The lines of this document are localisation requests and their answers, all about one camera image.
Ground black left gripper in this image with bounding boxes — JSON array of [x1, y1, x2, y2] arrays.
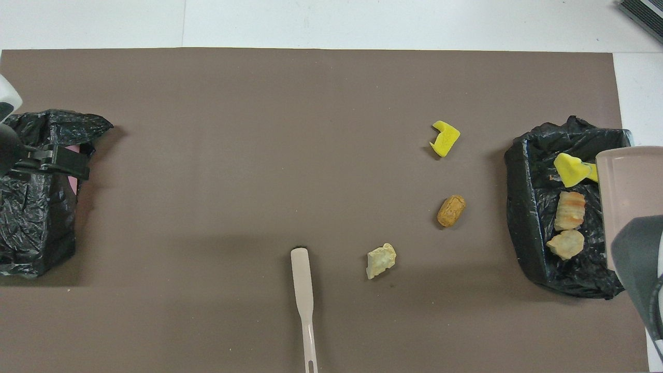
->
[[10, 145, 92, 181]]

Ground pale foam piece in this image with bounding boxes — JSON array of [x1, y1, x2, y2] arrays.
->
[[366, 243, 397, 280]]

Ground yellow sponge piece green layer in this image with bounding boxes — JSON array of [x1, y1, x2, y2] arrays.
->
[[553, 152, 596, 189]]

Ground beige plastic dustpan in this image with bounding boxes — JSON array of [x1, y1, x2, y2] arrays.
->
[[595, 146, 663, 273]]

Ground pink bin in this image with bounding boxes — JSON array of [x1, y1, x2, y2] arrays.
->
[[66, 145, 84, 196]]

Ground black trash bag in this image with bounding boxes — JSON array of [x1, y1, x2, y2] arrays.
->
[[505, 115, 656, 300], [0, 109, 114, 279]]

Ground brown paper table mat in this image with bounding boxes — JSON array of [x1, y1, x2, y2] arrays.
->
[[0, 48, 651, 373]]

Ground yellow bent sponge piece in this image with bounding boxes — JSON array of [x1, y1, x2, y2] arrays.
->
[[429, 120, 461, 158]]

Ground grey ribbed device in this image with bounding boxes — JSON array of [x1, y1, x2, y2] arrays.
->
[[618, 0, 663, 45]]

